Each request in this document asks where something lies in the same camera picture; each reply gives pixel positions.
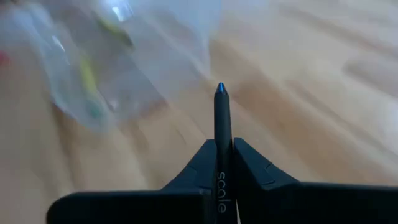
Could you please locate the clear plastic supply box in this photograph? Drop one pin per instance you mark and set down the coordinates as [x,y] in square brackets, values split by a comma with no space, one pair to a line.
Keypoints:
[140,62]

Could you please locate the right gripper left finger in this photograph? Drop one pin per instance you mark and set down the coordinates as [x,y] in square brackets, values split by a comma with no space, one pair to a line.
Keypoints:
[174,205]

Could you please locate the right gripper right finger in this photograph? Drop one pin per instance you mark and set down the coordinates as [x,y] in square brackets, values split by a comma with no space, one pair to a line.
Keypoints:
[295,202]

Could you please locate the black pen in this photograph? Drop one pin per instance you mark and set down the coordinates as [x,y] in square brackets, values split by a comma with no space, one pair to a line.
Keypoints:
[223,124]

